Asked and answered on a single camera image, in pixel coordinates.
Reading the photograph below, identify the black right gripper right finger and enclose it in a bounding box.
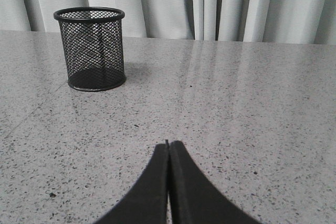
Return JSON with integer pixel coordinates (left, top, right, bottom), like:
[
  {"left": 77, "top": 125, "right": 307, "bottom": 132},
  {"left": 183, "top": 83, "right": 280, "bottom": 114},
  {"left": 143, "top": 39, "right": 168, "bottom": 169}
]
[{"left": 170, "top": 141, "right": 258, "bottom": 223}]

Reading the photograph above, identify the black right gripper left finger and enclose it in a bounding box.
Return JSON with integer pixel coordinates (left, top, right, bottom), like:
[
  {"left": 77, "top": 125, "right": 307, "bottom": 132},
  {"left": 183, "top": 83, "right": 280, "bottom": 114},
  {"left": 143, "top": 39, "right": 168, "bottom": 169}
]
[{"left": 96, "top": 144, "right": 169, "bottom": 223}]

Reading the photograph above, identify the black mesh pen bucket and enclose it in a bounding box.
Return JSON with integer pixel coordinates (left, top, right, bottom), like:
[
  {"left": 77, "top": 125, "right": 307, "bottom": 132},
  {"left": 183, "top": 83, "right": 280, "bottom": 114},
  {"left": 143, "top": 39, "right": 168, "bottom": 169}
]
[{"left": 54, "top": 7, "right": 126, "bottom": 92}]

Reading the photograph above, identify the grey pleated curtain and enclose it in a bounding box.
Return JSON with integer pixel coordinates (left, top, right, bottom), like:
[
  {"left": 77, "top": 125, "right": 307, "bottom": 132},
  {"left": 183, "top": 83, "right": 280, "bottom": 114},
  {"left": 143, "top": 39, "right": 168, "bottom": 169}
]
[{"left": 1, "top": 0, "right": 335, "bottom": 45}]

